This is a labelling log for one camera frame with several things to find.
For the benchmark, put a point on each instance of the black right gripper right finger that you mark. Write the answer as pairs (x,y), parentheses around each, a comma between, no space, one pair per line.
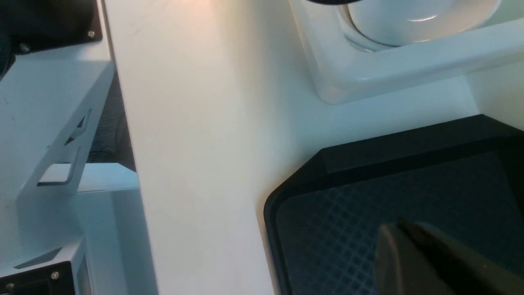
(465,271)

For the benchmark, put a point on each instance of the lower white sauce dish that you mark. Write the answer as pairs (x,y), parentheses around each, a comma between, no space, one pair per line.
(354,36)

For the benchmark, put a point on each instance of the large white plastic bin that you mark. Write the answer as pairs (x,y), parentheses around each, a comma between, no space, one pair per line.
(341,73)

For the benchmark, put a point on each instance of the black textured serving tray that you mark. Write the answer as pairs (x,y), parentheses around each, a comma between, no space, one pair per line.
(465,177)

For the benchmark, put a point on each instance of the white sauce dish in bin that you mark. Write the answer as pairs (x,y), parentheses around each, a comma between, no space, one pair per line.
(403,22)

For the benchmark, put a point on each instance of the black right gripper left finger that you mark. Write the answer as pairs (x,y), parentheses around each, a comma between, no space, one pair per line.
(402,269)

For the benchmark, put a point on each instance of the white metal robot stand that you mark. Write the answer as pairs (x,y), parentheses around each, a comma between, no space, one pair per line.
(68,227)

